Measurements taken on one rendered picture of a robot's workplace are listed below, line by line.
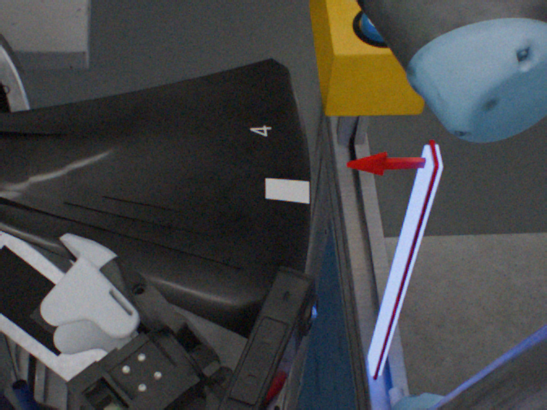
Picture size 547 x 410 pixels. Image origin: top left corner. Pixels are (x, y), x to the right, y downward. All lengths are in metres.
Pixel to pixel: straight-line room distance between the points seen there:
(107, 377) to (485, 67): 0.29
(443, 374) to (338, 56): 1.14
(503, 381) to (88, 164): 0.33
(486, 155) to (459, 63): 1.44
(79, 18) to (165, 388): 0.77
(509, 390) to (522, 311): 1.58
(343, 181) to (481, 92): 0.65
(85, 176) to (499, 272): 1.53
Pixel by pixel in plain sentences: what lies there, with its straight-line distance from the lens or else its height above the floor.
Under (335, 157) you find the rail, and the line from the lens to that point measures 1.22.
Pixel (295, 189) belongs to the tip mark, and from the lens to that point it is 0.79.
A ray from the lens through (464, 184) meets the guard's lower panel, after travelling 2.05.
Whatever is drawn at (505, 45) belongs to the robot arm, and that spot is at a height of 1.42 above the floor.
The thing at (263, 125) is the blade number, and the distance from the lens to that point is 0.81.
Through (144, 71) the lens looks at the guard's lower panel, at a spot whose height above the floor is 0.53.
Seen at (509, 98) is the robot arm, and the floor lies 1.39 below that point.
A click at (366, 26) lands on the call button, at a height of 1.08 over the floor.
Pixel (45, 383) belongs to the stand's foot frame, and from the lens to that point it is 1.96.
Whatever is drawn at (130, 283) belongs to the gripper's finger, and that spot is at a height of 1.22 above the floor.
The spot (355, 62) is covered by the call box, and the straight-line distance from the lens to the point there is 1.03.
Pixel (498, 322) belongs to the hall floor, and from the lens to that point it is 2.16.
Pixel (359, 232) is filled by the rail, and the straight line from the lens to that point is 1.16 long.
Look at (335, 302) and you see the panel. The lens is 1.36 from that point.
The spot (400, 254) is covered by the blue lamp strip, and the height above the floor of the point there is 1.06.
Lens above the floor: 1.80
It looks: 54 degrees down
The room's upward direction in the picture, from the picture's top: 6 degrees clockwise
